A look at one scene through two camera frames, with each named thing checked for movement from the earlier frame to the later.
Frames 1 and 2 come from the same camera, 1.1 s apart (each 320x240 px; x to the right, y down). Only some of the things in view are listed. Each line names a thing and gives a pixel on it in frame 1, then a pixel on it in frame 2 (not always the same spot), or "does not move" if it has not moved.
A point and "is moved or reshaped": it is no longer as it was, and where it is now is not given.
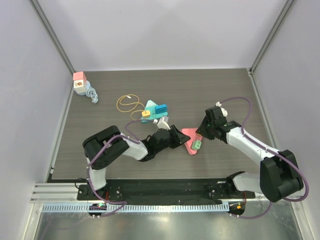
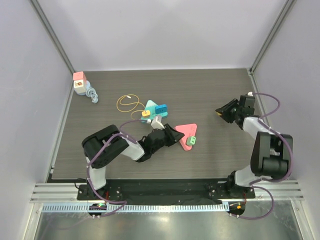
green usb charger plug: x=196 y=144 to x=191 y=140
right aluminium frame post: x=275 y=28 does not move
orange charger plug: x=146 y=113 does not move
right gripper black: x=207 y=128 to x=231 y=111
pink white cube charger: x=79 y=82 does not move
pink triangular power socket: x=194 y=136 is moved or reshaped
